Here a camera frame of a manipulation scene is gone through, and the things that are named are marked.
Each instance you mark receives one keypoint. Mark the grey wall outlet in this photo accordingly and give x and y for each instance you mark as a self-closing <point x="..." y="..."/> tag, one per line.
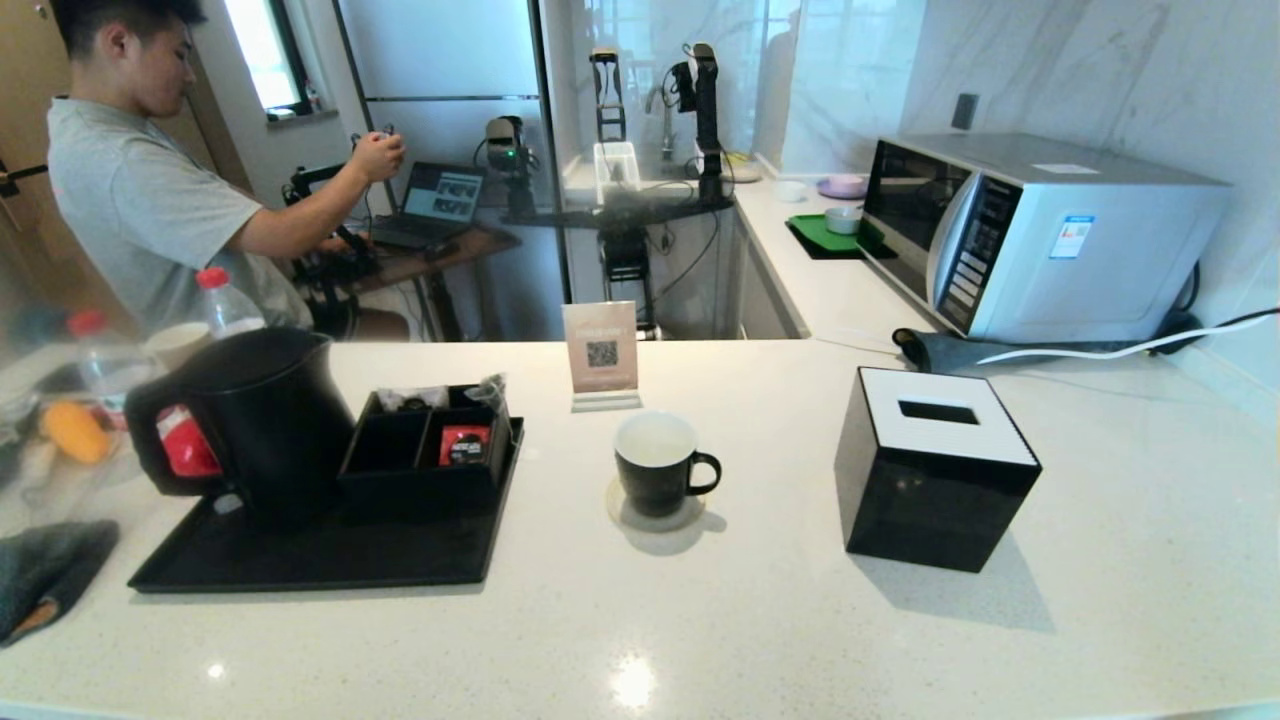
<point x="965" y="111"/>

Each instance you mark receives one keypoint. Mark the purple plate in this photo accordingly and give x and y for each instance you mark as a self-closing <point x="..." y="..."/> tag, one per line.
<point x="842" y="187"/>

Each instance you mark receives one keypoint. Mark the window with black frame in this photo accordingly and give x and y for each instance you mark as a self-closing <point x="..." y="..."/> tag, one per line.
<point x="262" y="50"/>

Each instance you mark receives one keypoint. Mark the white plastic rack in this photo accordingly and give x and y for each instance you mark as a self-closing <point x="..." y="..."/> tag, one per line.
<point x="615" y="165"/>

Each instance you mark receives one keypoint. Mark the orange oval object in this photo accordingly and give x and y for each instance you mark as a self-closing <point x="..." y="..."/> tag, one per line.
<point x="75" y="432"/>

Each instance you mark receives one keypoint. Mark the silver microwave oven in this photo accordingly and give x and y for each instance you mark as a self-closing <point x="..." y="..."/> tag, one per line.
<point x="1080" y="250"/>

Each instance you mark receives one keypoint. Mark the QR code acrylic sign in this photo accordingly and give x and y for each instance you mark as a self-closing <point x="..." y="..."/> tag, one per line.
<point x="600" y="345"/>

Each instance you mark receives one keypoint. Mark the silver refrigerator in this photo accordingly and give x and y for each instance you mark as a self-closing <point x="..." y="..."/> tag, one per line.
<point x="440" y="50"/>

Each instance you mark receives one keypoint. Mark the black tissue box white lid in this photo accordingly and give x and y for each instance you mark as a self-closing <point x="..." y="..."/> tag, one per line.
<point x="930" y="500"/>

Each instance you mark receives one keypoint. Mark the black electric kettle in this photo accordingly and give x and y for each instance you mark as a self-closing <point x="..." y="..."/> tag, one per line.
<point x="270" y="420"/>

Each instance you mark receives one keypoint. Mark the black laptop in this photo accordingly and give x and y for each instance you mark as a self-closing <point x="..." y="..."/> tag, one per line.
<point x="440" y="195"/>

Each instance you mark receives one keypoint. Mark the white sachet packets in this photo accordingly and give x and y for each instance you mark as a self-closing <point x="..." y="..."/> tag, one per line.
<point x="410" y="397"/>

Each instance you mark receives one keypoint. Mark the dark grey towel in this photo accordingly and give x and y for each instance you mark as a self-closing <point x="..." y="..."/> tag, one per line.
<point x="50" y="570"/>

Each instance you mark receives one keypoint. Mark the grey robot arm green light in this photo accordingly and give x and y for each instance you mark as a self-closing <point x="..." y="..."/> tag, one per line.
<point x="505" y="140"/>

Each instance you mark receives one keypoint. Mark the black white robot arm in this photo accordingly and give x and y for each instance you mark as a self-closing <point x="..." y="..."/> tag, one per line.
<point x="706" y="110"/>

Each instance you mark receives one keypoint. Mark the black mug white inside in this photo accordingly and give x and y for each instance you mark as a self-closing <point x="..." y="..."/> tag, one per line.
<point x="655" y="480"/>

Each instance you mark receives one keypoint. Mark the brown wooden desk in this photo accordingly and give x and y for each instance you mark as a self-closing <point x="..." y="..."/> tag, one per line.
<point x="470" y="245"/>

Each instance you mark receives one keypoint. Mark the black ladder-shaped frame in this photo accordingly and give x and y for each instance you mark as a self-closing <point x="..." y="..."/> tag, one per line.
<point x="606" y="95"/>

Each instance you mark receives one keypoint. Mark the green tray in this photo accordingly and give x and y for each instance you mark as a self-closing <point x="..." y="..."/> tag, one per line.
<point x="815" y="232"/>

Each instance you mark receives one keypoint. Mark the black compartment organizer box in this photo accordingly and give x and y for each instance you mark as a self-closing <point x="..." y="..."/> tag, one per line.
<point x="420" y="490"/>

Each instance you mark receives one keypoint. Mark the person in grey t-shirt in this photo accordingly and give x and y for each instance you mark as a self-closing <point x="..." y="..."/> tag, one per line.
<point x="140" y="210"/>

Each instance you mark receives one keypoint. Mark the clear water bottle red cap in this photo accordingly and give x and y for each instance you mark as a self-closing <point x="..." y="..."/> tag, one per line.
<point x="105" y="365"/>
<point x="228" y="310"/>

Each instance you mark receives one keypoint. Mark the chrome sink faucet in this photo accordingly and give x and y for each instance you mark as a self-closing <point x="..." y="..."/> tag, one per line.
<point x="664" y="125"/>

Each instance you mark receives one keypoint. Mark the small pale bowl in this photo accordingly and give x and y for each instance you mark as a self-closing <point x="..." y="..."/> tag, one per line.
<point x="843" y="220"/>

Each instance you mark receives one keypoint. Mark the small white cup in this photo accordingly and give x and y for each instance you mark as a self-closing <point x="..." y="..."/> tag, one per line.
<point x="790" y="191"/>

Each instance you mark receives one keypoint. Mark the black serving tray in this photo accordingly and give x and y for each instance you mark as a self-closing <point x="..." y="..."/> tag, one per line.
<point x="330" y="550"/>

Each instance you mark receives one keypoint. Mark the red coffee sachet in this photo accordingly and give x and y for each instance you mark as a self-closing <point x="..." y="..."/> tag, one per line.
<point x="465" y="445"/>

